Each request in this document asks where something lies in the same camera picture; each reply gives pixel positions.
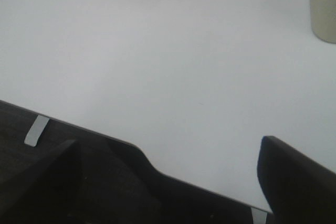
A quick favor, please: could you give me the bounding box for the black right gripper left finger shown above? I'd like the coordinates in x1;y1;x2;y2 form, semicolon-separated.
1;140;81;223

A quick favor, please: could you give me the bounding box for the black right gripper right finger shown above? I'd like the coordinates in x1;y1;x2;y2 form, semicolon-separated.
257;136;335;223

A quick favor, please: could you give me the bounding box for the grey tape strip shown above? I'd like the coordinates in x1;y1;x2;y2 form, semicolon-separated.
251;207;268;224
24;115;49;147

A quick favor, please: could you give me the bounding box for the beige storage box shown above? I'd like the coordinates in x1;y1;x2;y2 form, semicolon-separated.
309;0;335;44

